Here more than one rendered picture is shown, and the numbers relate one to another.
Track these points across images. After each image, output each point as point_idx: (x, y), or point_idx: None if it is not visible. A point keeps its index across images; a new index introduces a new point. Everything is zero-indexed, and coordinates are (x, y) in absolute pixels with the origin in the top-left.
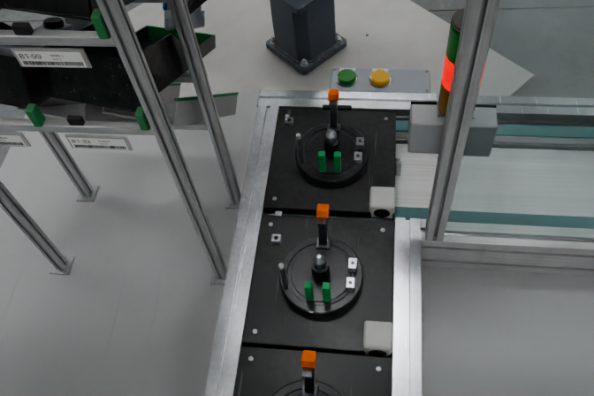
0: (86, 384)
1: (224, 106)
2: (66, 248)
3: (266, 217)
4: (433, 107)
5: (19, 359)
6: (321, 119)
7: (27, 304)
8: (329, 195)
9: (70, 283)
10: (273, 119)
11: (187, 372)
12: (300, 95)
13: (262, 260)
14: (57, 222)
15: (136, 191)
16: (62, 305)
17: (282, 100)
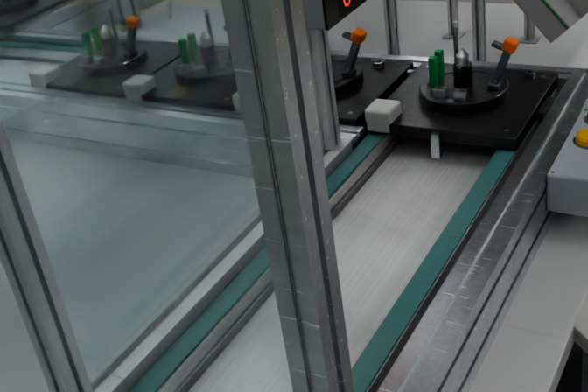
0: (341, 49)
1: (531, 5)
2: (470, 36)
3: (408, 63)
4: None
5: (380, 28)
6: (526, 94)
7: (424, 27)
8: (412, 91)
9: (434, 39)
10: None
11: None
12: (580, 91)
13: (363, 60)
14: (501, 31)
15: (521, 59)
16: (415, 38)
17: (577, 80)
